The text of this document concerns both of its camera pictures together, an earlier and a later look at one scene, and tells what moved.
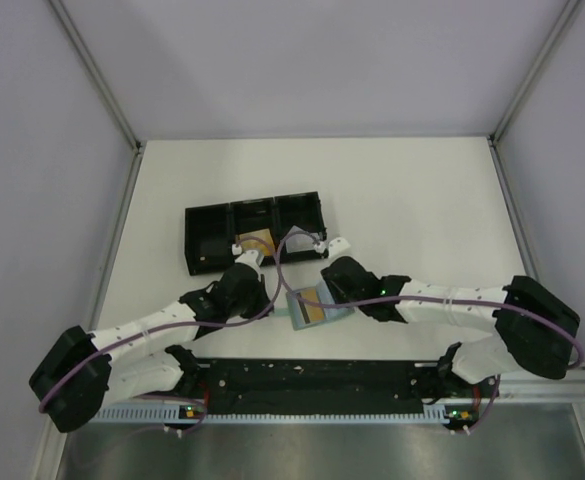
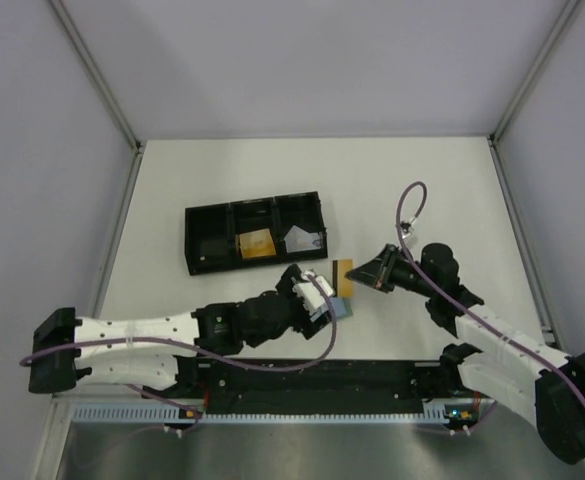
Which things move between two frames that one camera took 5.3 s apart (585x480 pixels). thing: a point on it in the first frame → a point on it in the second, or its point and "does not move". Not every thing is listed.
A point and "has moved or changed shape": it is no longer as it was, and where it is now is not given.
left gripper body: (253, 302) → (298, 315)
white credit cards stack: (300, 242) does not move
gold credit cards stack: (256, 244) does not move
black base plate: (320, 386) does not move
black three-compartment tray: (212, 230) does not move
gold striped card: (310, 312) has moved or changed shape
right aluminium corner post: (567, 14) does not move
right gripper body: (339, 294) → (392, 259)
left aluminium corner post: (95, 70) does not move
